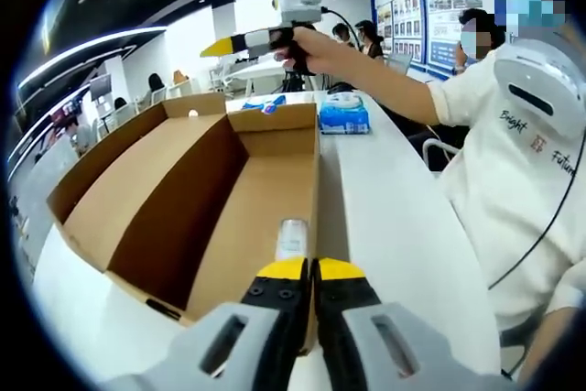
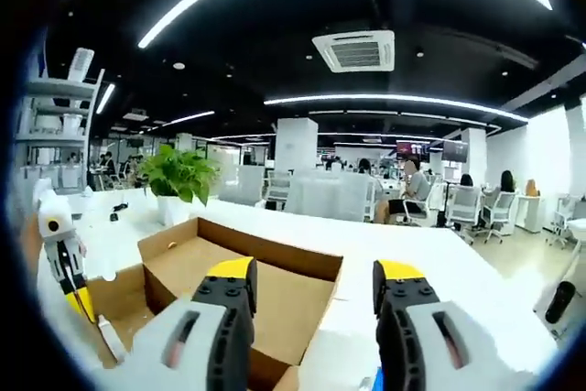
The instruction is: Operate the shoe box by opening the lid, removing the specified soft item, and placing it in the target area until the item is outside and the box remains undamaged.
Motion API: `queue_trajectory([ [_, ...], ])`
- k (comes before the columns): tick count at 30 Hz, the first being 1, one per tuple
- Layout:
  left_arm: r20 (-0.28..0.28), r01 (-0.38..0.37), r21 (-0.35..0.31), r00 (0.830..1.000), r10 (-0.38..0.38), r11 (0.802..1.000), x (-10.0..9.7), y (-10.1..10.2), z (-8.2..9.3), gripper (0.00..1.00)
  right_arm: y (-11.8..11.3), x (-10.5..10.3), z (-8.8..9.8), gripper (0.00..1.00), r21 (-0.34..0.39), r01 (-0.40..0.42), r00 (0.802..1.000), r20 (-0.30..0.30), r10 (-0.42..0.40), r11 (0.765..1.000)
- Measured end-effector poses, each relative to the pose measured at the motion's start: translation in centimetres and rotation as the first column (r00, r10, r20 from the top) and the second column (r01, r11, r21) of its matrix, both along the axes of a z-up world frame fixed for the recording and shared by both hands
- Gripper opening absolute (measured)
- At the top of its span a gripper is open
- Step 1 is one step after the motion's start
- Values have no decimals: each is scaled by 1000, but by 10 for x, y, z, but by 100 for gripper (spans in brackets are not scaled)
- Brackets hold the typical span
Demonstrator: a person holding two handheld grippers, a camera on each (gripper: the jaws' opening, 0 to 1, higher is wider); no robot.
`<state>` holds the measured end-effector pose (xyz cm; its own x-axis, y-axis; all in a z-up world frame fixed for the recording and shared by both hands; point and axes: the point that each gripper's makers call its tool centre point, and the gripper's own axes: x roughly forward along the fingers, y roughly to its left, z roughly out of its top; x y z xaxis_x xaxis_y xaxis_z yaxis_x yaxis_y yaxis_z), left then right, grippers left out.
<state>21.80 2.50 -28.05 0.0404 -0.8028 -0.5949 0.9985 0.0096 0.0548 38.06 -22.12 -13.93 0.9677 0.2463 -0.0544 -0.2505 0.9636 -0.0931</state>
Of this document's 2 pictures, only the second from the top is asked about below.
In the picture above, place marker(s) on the ceiling air conditioner vent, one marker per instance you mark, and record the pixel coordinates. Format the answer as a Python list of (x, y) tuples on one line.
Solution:
[(354, 52)]

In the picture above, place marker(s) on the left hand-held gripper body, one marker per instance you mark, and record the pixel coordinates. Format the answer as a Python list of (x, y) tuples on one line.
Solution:
[(55, 224)]

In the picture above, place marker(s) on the potted green plant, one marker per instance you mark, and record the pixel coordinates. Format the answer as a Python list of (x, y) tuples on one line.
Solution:
[(178, 171)]

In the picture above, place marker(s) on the orange bag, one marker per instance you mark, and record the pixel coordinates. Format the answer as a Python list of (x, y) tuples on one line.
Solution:
[(532, 187)]

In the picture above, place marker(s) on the curved ceiling light strip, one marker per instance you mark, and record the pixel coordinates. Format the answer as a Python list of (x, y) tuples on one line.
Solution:
[(366, 97)]

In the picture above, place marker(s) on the red wall screen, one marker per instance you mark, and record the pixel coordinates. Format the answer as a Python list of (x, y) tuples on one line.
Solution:
[(412, 148)]

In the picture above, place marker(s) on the small black key fob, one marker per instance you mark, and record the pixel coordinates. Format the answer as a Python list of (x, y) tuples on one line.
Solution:
[(118, 214)]

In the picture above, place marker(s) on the white office chair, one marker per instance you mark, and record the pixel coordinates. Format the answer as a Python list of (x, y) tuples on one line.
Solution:
[(501, 208), (464, 201)]

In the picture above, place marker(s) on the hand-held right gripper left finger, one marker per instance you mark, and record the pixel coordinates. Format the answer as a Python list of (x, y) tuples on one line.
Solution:
[(187, 345)]

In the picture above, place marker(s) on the grey storage shelf rack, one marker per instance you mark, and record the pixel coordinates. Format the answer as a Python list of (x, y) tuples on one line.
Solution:
[(59, 88)]

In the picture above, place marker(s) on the black cylindrical device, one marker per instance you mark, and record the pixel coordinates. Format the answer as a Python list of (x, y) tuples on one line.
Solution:
[(559, 301)]

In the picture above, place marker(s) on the white tower fan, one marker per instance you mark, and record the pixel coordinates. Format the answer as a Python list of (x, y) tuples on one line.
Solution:
[(81, 65)]

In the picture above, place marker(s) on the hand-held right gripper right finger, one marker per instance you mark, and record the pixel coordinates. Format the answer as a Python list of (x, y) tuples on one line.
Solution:
[(439, 345)]

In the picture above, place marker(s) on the blue soft tissue pack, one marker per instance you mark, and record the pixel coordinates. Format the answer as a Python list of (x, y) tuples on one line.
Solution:
[(376, 382)]

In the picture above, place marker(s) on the brown cardboard shoe box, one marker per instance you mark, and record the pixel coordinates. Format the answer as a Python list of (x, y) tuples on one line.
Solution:
[(284, 318)]

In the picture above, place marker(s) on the frosted desk partition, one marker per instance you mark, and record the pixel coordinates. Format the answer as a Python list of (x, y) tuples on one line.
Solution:
[(329, 196)]

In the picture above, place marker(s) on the white spray bottle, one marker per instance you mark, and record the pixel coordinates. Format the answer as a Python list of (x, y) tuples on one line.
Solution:
[(112, 340)]

